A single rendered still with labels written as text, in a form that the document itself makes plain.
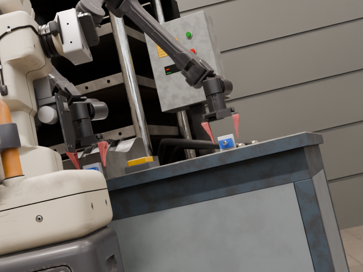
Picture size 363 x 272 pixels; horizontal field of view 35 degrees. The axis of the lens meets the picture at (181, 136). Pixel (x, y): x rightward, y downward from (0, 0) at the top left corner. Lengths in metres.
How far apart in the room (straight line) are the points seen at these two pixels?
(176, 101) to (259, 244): 1.14
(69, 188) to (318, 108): 4.42
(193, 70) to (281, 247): 0.63
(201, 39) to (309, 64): 2.81
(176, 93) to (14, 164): 1.65
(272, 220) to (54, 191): 0.80
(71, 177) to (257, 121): 4.30
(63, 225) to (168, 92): 1.70
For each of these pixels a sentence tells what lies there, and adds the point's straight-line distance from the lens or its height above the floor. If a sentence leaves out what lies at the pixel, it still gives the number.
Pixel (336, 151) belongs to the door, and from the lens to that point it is 5.32.
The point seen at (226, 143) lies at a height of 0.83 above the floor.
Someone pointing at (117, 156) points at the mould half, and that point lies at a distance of 1.91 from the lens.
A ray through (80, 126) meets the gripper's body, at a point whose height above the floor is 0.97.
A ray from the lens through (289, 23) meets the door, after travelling 5.43.
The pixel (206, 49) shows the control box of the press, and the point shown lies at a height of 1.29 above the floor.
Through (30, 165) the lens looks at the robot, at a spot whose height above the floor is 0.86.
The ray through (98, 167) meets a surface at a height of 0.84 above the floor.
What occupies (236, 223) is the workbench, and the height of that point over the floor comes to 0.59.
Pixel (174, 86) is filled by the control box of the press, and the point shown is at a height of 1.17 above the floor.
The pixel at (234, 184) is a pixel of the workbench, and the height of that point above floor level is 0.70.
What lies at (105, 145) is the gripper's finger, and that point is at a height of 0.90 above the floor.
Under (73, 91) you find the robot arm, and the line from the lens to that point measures 1.80.
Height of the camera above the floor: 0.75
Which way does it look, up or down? 4 degrees up
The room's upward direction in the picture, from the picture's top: 13 degrees counter-clockwise
